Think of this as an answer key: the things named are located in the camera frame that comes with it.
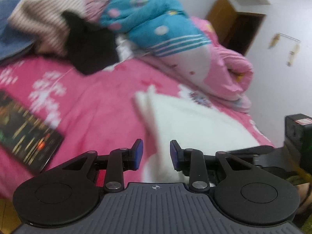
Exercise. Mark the white wall hook rack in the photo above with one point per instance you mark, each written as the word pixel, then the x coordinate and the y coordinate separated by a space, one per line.
pixel 288 37

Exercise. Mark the brown wooden door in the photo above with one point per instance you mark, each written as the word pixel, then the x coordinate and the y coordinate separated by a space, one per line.
pixel 234 24

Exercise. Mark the white sweater with deer embroidery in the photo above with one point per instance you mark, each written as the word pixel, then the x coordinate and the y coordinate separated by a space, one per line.
pixel 195 121

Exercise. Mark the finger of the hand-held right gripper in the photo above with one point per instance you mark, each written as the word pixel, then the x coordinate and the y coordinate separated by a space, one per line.
pixel 258 150

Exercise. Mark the person's right hand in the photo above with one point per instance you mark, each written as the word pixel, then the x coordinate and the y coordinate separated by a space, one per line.
pixel 306 197

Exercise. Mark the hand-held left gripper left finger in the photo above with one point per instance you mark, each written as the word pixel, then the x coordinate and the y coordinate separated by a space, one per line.
pixel 139 154

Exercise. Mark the pink floral bed blanket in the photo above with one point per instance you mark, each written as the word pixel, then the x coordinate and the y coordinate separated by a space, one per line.
pixel 97 97

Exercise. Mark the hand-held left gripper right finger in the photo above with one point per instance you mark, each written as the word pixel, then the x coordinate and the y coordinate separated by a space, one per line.
pixel 173 156

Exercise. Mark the black garment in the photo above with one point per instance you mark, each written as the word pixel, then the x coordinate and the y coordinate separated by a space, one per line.
pixel 92 48

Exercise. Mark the blue pink cartoon quilt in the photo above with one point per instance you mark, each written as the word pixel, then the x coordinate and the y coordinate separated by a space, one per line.
pixel 160 29

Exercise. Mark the dark printed book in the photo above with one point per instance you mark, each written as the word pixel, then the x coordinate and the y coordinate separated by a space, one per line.
pixel 26 131

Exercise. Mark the pink white checked garment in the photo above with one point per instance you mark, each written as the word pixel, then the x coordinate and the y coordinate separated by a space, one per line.
pixel 43 17

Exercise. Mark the white shirt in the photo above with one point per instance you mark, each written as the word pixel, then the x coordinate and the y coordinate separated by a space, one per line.
pixel 125 47

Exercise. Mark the blue jeans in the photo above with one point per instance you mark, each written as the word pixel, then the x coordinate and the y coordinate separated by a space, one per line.
pixel 12 36

